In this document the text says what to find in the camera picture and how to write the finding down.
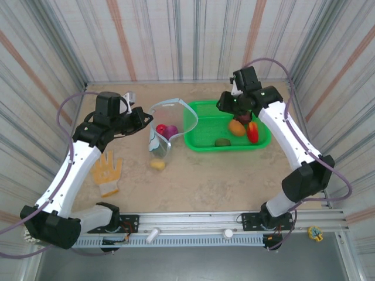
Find orange toy mango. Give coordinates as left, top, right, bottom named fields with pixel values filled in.
left=228, top=119, right=247, bottom=137

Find red yellow toy pepper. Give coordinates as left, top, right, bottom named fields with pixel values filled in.
left=246, top=121, right=260, bottom=144

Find purple toy cabbage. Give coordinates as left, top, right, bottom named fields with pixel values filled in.
left=162, top=125, right=179, bottom=141

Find green plastic basket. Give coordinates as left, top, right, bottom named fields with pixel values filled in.
left=183, top=100, right=272, bottom=153

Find clear zip-top bag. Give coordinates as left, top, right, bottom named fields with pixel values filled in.
left=148, top=98, right=199, bottom=171

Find yellow work glove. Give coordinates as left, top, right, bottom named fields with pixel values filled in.
left=91, top=150, right=124, bottom=196

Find aluminium side profile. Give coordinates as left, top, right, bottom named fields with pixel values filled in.
left=288, top=78, right=333, bottom=209

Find white plastic cylinder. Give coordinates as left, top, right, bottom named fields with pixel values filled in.
left=145, top=227, right=161, bottom=244

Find yellow tree toy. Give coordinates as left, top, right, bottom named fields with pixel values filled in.
left=306, top=225, right=324, bottom=243

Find white bumpy ball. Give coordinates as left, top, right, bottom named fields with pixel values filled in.
left=22, top=229, right=38, bottom=244

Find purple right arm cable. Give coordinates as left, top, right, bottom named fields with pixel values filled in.
left=241, top=57, right=353, bottom=251

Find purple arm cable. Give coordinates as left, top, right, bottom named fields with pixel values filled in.
left=0, top=91, right=129, bottom=260
left=241, top=57, right=353, bottom=251

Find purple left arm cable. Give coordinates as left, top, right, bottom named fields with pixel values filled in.
left=0, top=91, right=129, bottom=260

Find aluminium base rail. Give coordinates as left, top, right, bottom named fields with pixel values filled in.
left=35, top=208, right=351, bottom=234

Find red black motor wires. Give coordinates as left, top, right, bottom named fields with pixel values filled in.
left=265, top=224, right=284, bottom=242
left=121, top=221, right=132, bottom=244

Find slotted grey cable duct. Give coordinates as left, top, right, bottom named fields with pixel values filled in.
left=71, top=234, right=266, bottom=246

